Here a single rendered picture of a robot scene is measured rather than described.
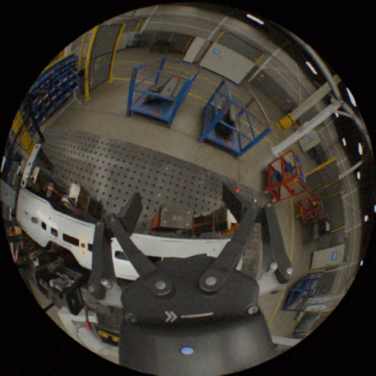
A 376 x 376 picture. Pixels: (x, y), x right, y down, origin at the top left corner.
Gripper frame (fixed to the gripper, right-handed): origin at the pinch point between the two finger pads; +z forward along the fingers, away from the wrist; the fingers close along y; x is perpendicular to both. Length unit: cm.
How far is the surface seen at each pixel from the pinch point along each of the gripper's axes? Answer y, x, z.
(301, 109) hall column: 569, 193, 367
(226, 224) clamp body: 16.2, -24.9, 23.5
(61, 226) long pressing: -50, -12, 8
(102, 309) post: -30.8, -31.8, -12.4
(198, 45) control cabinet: 134, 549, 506
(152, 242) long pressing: -12.9, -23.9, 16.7
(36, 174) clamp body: -69, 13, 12
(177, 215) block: -2.7, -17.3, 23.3
